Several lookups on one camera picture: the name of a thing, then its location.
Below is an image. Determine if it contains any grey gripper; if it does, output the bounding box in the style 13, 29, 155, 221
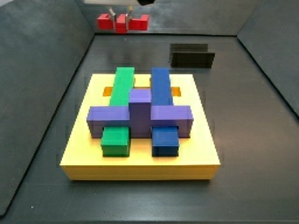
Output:
83, 0, 155, 21

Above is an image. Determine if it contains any red E-shaped block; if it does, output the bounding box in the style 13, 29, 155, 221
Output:
98, 14, 150, 34

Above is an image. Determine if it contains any yellow base board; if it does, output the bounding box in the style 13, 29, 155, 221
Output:
60, 73, 220, 180

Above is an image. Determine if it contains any black U-shaped holder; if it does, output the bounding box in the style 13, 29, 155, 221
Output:
170, 44, 215, 68

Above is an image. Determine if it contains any purple E-shaped block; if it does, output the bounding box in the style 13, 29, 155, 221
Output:
87, 89, 194, 138

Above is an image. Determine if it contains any green block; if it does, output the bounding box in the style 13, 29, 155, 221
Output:
100, 67, 135, 157

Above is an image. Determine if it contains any blue block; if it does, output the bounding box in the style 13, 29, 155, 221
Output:
151, 67, 180, 157

